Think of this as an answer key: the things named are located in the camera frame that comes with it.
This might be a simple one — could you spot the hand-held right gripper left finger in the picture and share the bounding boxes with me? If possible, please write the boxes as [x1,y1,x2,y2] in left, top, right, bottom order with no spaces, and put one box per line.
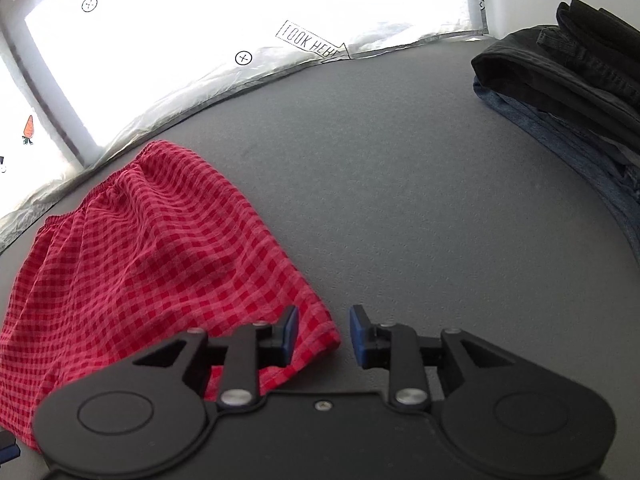
[131,305,300,407]

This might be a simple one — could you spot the black folded garment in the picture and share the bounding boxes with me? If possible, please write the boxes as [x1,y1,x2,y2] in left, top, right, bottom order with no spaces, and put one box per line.
[471,0,640,166]

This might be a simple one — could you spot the white printed sheet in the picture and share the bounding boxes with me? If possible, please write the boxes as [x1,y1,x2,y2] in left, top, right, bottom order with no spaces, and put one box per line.
[0,0,488,256]

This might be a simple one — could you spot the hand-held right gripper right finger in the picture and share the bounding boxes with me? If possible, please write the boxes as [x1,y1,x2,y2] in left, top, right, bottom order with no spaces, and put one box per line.
[349,304,521,407]

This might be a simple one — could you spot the blue denim folded garment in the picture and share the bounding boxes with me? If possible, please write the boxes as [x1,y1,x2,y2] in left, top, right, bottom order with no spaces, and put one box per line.
[472,77,640,251]

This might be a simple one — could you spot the red checkered shorts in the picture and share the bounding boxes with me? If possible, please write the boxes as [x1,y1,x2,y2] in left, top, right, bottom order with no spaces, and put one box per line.
[0,140,342,452]

